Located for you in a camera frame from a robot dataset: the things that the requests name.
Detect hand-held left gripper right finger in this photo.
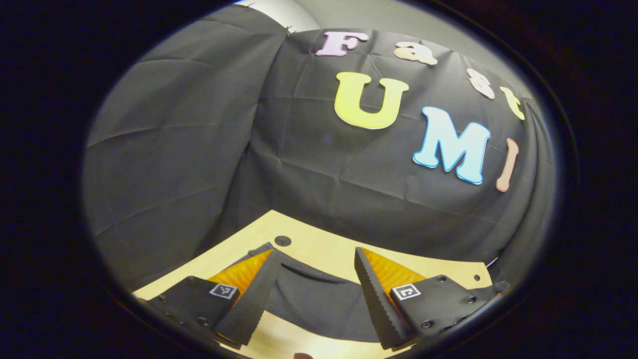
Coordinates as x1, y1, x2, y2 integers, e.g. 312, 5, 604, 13
354, 246, 495, 350

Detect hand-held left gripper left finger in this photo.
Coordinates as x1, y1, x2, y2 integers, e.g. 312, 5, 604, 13
137, 248, 283, 348

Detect dark grey jeans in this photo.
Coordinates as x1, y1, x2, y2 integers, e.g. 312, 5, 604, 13
239, 243, 510, 344

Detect black backdrop cloth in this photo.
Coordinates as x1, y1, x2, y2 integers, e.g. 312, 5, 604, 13
82, 5, 556, 292

